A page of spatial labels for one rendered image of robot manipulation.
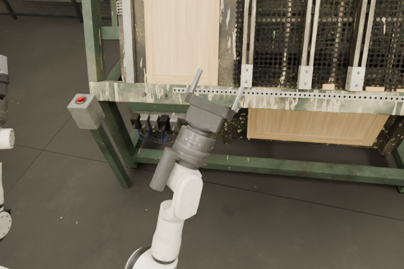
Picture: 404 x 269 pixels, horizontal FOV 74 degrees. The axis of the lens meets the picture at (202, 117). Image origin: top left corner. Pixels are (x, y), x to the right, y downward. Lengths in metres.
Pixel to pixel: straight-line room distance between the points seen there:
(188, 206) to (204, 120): 0.20
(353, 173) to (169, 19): 1.62
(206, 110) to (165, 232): 0.31
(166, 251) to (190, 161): 0.24
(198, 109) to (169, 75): 1.05
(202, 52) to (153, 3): 0.39
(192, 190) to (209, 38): 1.11
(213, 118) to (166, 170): 0.16
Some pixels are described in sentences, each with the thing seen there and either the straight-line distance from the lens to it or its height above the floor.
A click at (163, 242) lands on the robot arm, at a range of 0.72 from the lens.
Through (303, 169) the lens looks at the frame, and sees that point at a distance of 2.12.
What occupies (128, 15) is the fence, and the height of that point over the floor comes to 1.23.
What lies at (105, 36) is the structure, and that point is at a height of 1.10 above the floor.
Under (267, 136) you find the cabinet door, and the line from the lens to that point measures 2.13.
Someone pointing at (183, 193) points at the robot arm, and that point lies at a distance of 0.61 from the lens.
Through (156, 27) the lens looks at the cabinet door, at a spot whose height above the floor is 1.17.
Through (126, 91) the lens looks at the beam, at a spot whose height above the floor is 0.86.
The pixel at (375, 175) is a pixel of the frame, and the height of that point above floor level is 0.18.
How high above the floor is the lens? 1.89
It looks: 45 degrees down
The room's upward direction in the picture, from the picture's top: 7 degrees counter-clockwise
